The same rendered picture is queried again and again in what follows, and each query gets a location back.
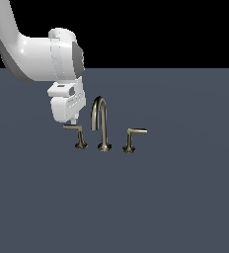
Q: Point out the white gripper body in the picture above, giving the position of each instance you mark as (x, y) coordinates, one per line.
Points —
(65, 102)

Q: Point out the brass gooseneck faucet spout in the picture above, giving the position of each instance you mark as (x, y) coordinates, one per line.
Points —
(101, 125)

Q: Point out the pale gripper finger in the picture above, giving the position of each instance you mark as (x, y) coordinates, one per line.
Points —
(73, 121)

